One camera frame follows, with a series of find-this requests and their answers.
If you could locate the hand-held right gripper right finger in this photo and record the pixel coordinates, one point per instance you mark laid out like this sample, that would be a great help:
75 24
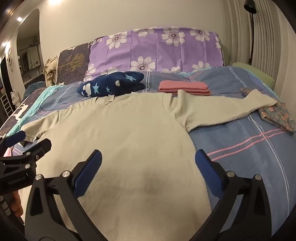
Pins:
208 172

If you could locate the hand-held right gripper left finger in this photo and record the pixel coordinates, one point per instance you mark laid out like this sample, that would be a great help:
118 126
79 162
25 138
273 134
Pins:
89 172

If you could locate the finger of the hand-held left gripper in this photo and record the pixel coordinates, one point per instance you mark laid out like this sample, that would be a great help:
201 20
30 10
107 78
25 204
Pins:
40 148
15 138

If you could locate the beige long-sleeve shirt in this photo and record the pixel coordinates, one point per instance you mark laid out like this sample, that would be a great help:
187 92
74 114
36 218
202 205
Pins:
138 139

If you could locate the beige clothes pile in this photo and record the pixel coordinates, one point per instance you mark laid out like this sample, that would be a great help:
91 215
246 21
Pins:
50 69

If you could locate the person's left hand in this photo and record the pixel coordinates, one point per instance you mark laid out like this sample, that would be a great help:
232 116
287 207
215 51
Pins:
16 205

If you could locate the white cat figurine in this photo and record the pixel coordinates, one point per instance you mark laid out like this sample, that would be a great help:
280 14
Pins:
14 98

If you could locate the blue striped bed sheet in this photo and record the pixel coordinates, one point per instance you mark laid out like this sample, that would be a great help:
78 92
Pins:
242 150

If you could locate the dark quilt with teal band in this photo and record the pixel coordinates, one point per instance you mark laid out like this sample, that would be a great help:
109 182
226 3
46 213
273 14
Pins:
34 99

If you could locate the dark teal fleece blanket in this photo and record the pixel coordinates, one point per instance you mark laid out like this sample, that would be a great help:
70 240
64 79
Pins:
34 88

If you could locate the folded pink cloth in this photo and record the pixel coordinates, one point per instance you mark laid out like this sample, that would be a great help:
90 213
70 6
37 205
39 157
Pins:
182 87

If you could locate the dark tree-print pillow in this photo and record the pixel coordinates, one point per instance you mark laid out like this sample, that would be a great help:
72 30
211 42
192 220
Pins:
71 62

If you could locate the floral patterned cloth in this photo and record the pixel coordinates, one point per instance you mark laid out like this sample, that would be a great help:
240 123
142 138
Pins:
279 115

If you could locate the navy star-print garment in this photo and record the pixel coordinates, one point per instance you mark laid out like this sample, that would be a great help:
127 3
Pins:
111 83

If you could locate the green pillow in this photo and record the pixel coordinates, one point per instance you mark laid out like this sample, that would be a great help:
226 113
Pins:
261 75

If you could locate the ceiling spotlight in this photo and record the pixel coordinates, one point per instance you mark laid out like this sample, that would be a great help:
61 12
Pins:
19 19

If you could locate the purple floral pillow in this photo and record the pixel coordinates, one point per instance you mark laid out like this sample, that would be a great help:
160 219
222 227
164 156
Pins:
150 48

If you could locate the beige curtain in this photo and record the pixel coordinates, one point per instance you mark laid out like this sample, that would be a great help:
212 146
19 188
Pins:
266 34

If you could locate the black floor lamp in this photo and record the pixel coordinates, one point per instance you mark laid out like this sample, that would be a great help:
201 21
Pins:
249 4

